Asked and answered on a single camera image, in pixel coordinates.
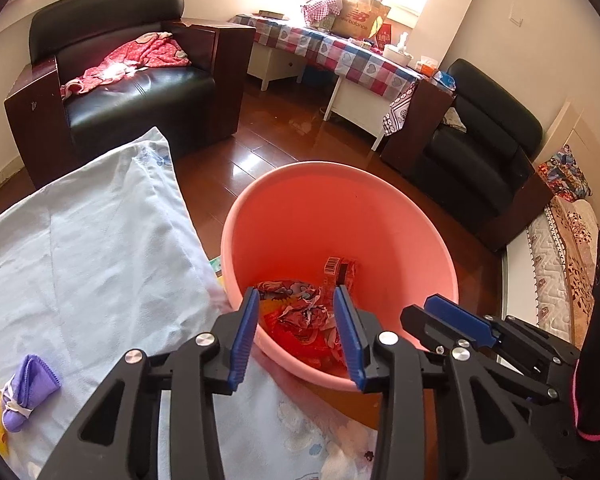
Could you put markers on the brown snack wrapper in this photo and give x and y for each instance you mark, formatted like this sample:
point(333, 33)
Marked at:
point(337, 270)

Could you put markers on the floral quilted mattress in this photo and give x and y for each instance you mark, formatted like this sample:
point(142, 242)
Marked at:
point(565, 260)

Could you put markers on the checkered cloth side table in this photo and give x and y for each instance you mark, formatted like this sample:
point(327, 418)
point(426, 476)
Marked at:
point(360, 67)

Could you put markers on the red patterned cloth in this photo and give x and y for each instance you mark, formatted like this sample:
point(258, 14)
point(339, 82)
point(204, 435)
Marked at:
point(155, 50)

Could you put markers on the brown paper bag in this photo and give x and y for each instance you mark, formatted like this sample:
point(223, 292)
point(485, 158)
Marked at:
point(360, 17)

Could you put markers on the gingham cloth pouch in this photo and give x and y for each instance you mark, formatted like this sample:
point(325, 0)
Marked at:
point(322, 7)

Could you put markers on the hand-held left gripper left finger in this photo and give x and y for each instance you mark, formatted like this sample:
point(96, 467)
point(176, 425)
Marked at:
point(242, 340)

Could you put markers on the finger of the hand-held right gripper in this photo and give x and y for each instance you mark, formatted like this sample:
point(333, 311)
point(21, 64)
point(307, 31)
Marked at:
point(425, 327)
point(460, 320)

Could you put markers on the light blue bed sheet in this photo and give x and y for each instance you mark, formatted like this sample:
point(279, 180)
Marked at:
point(80, 260)

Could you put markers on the white table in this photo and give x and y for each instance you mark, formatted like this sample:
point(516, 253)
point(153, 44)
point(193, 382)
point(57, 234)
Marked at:
point(350, 105)

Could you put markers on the pink plastic basin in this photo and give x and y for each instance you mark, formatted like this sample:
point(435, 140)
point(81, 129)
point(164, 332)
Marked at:
point(330, 210)

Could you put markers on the red plastic bag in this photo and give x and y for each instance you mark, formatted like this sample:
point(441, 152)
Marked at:
point(305, 347)

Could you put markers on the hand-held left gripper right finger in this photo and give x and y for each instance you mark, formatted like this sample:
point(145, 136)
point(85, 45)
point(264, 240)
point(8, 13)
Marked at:
point(350, 335)

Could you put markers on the black leather armchair wooden arms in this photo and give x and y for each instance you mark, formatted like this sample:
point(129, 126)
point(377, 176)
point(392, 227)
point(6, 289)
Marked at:
point(140, 100)

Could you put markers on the purple face mask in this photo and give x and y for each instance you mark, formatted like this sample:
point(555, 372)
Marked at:
point(30, 390)

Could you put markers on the colourful folded cloth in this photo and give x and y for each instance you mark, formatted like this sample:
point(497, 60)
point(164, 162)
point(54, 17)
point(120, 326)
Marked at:
point(565, 175)

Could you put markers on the red patterned paper wrapper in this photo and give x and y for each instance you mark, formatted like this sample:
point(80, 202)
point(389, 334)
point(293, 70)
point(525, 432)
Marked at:
point(300, 317)

